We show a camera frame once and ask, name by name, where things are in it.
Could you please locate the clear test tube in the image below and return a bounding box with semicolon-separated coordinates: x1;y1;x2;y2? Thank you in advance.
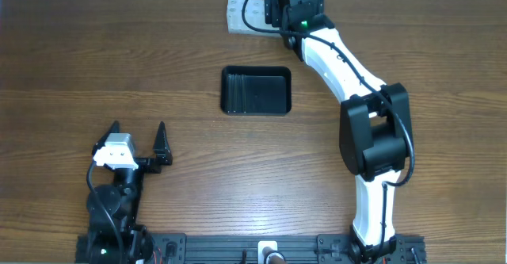
234;73;242;113
240;73;249;113
227;73;236;113

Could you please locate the black tray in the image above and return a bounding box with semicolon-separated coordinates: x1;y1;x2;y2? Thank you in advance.
219;64;293;117

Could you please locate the mounting rail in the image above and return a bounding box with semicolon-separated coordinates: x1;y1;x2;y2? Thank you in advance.
74;232;428;264

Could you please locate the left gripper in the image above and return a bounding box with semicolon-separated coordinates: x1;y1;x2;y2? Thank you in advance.
91;120;174;174

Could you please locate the white test tube rack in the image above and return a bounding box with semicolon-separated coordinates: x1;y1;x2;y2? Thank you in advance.
226;0;284;38

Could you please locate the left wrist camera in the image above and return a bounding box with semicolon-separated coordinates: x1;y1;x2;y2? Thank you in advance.
93;132;140;171

